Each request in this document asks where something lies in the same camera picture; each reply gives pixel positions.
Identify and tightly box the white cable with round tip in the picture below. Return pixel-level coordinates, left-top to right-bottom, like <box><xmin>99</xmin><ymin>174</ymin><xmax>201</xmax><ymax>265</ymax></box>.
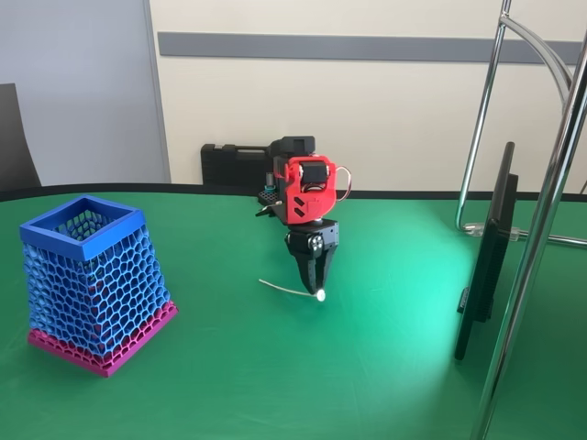
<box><xmin>259</xmin><ymin>278</ymin><xmax>328</xmax><ymax>303</ymax></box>

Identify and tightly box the blue and magenta lattice basket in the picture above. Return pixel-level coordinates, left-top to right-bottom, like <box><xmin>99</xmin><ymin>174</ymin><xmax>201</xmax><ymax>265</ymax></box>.
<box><xmin>18</xmin><ymin>194</ymin><xmax>180</xmax><ymax>378</ymax></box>

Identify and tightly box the green table cloth black edge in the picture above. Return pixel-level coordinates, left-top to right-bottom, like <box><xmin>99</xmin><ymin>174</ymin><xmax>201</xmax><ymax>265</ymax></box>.
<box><xmin>0</xmin><ymin>182</ymin><xmax>587</xmax><ymax>440</ymax></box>

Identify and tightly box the black plastic tool case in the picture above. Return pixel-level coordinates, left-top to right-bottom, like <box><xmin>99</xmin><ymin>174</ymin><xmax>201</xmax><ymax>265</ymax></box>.
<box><xmin>200</xmin><ymin>143</ymin><xmax>276</xmax><ymax>187</ymax></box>

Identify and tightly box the chrome tube stand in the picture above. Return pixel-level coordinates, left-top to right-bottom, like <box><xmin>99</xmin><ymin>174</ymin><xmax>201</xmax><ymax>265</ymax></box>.
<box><xmin>455</xmin><ymin>0</ymin><xmax>587</xmax><ymax>440</ymax></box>

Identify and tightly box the dark chair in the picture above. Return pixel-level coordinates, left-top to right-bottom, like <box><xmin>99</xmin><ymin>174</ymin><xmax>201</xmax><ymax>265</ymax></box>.
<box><xmin>0</xmin><ymin>82</ymin><xmax>42</xmax><ymax>201</ymax></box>

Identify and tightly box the red white wrist servo cable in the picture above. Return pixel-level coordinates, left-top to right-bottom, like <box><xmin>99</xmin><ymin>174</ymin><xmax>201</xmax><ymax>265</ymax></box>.
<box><xmin>334</xmin><ymin>164</ymin><xmax>354</xmax><ymax>202</ymax></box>

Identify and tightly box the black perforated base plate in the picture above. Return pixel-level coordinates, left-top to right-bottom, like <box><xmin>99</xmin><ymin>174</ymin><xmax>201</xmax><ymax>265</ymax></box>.
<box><xmin>255</xmin><ymin>188</ymin><xmax>282</xmax><ymax>208</ymax></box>

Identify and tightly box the clear plastic cable connector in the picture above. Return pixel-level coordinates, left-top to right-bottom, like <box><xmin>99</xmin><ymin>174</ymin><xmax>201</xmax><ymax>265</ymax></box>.
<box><xmin>463</xmin><ymin>222</ymin><xmax>528</xmax><ymax>242</ymax></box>

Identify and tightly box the grey wall rail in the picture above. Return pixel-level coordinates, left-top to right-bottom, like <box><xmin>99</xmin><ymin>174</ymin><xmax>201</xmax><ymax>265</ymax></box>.
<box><xmin>157</xmin><ymin>30</ymin><xmax>586</xmax><ymax>65</ymax></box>

